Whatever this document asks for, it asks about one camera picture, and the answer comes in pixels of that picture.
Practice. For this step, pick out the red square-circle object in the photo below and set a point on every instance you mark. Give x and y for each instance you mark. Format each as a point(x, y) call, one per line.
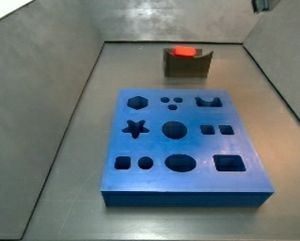
point(185, 51)

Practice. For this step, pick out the black curved fixture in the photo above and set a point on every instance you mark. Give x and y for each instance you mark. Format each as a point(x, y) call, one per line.
point(181, 66)

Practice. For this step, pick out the blue shape-sorting block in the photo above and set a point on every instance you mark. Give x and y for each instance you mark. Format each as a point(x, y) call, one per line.
point(181, 152)

